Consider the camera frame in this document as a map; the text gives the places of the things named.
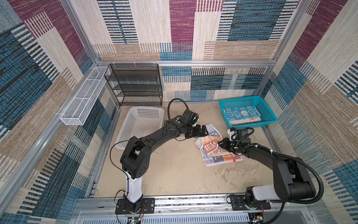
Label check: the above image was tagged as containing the red pattern towel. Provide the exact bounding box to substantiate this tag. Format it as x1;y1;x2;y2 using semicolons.
194;124;243;167

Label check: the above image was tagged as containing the blue bunny pattern towel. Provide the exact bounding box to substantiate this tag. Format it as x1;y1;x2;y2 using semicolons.
224;106;261;126

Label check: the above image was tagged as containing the white plastic laundry basket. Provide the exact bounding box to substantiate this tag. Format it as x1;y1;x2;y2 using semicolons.
115;106;165;150

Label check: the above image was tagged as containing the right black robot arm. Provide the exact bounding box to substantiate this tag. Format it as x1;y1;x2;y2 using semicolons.
218;127;324;209

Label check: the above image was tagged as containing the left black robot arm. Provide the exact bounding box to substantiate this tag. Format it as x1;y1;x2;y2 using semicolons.
109;98;208;213

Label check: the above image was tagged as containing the teal plastic basket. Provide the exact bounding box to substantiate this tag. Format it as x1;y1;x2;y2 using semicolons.
219;96;277;129

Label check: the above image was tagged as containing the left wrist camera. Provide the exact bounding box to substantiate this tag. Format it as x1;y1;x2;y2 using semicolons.
181;109;199;126

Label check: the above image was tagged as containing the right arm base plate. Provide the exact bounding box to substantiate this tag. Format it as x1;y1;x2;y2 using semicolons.
226;194;271;211

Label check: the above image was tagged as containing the aluminium mounting rail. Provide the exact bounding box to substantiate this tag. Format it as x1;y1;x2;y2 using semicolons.
70;194;317;224

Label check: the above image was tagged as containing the black wire shelf rack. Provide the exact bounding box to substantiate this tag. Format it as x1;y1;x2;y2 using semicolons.
104;63;163;106

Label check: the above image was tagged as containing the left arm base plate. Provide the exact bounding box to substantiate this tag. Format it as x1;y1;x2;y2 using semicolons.
115;197;155;215

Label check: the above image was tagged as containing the white wire mesh tray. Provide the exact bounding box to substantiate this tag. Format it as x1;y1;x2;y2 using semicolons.
60;66;107;126

